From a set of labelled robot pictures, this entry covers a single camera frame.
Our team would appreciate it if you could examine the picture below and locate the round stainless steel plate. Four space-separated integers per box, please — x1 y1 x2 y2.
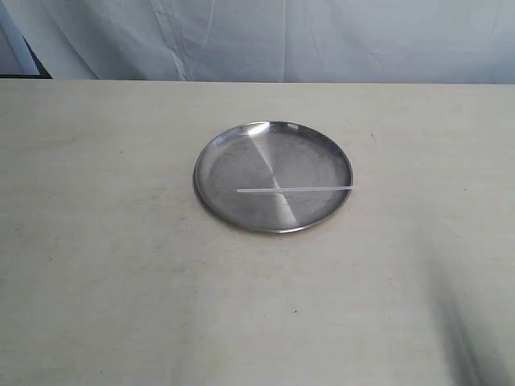
192 121 353 234

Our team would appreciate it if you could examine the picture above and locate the white backdrop curtain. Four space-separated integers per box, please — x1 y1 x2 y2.
3 1 514 84

